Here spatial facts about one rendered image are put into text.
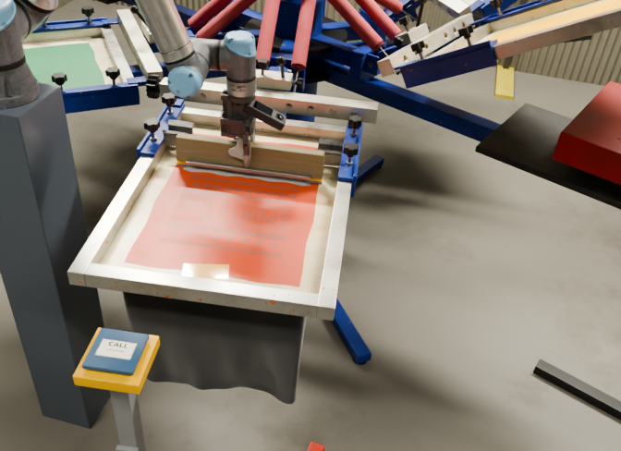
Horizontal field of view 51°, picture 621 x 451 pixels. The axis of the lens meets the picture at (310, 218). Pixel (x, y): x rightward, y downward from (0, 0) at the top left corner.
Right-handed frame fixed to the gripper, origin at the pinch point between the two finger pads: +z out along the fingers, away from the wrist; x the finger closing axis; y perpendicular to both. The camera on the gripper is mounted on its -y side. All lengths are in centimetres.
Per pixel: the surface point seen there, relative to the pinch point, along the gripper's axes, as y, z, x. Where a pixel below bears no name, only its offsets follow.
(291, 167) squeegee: -11.6, 0.1, 1.7
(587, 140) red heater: -91, -8, -15
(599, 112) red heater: -98, -8, -33
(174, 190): 18.3, 4.4, 12.2
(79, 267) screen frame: 28, 0, 49
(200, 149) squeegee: 13.6, -2.6, 1.5
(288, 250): -15.3, 5.0, 30.4
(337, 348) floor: -29, 101, -25
